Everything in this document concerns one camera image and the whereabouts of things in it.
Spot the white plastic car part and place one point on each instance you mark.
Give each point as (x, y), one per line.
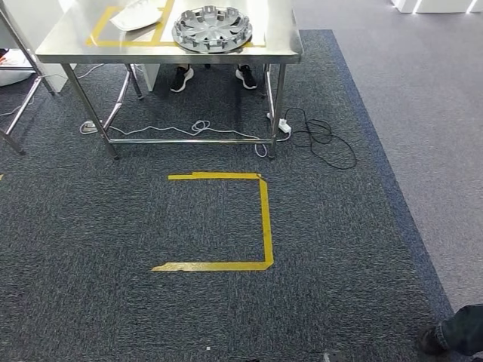
(136, 15)

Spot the steel workbench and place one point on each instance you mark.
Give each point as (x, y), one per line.
(279, 30)

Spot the yellow floor tape outline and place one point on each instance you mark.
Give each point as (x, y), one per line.
(266, 225)

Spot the white power strip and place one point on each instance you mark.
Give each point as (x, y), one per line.
(90, 127)
(283, 125)

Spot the person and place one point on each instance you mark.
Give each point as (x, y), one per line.
(181, 77)
(460, 330)

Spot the grey wheel hubcap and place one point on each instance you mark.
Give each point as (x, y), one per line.
(211, 27)

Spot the steel table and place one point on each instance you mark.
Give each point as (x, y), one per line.
(19, 115)

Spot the white lit display plinth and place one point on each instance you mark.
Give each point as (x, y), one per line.
(434, 5)

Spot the white rounded shell piece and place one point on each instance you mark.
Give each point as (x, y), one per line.
(15, 70)

